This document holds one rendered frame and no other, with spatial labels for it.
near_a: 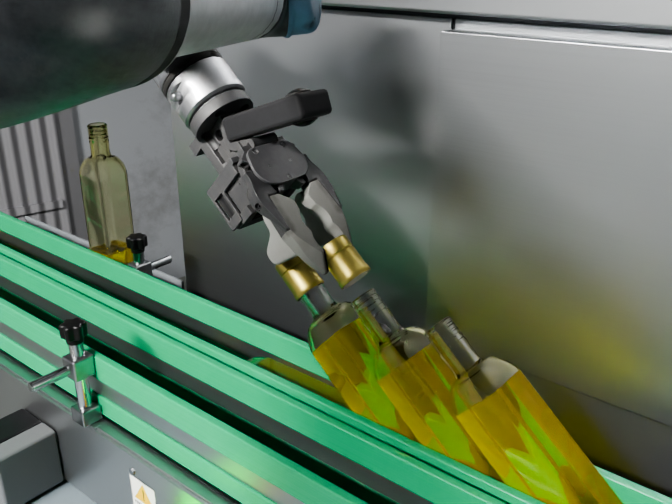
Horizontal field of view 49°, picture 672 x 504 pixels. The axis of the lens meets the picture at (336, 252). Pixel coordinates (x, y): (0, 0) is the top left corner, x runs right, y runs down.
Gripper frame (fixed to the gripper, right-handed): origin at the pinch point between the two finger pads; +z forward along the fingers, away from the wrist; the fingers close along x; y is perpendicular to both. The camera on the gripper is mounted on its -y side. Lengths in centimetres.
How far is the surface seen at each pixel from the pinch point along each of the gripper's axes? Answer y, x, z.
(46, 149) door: 173, -85, -127
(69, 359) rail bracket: 27.9, 16.3, -9.0
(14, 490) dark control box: 46, 22, -2
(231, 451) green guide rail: 13.9, 13.7, 10.1
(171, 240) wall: 204, -132, -89
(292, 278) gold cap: 5.8, 1.6, -0.9
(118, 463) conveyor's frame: 32.6, 15.6, 3.3
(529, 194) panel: -14.2, -11.9, 6.7
